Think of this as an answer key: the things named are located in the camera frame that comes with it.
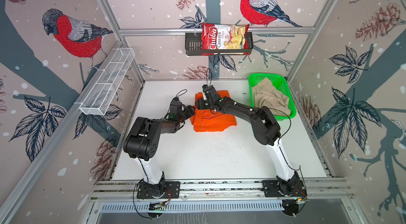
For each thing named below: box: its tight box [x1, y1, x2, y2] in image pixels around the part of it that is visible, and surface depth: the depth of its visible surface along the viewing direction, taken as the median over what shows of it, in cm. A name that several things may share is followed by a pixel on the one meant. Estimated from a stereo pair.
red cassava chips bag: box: [200, 23, 251, 56], surface depth 90 cm
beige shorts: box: [252, 77, 291, 116], surface depth 104 cm
